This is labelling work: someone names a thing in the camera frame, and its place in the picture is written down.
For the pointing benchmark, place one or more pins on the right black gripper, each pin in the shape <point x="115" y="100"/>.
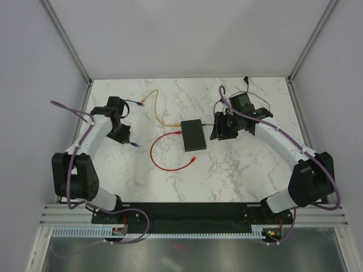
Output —
<point x="220" y="131"/>

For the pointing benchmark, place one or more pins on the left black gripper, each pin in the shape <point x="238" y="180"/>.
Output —
<point x="124" y="138"/>

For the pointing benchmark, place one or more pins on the black network switch box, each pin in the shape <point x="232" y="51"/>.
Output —
<point x="193" y="135"/>

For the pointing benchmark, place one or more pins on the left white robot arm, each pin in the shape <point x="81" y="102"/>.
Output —
<point x="74" y="174"/>

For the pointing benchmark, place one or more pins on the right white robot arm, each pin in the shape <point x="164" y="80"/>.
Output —
<point x="312" y="173"/>

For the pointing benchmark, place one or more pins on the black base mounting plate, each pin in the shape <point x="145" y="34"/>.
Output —
<point x="204" y="217"/>

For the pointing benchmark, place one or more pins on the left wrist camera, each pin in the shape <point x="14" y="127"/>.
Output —
<point x="116" y="102"/>

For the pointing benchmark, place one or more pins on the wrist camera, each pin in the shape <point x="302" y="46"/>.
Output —
<point x="116" y="102"/>
<point x="241" y="102"/>

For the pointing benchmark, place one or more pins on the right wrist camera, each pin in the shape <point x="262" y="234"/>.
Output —
<point x="241" y="102"/>

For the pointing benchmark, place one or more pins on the aluminium frame rail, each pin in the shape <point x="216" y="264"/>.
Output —
<point x="310" y="216"/>

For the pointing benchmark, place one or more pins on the white slotted cable duct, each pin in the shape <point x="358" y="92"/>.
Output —
<point x="113" y="233"/>

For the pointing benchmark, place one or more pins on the left aluminium corner post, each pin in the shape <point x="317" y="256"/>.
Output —
<point x="49" y="9"/>

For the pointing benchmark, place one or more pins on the aluminium corner post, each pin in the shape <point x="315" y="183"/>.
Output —
<point x="317" y="31"/>
<point x="49" y="9"/>

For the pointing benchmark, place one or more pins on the right aluminium corner post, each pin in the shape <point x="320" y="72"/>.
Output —
<point x="317" y="31"/>

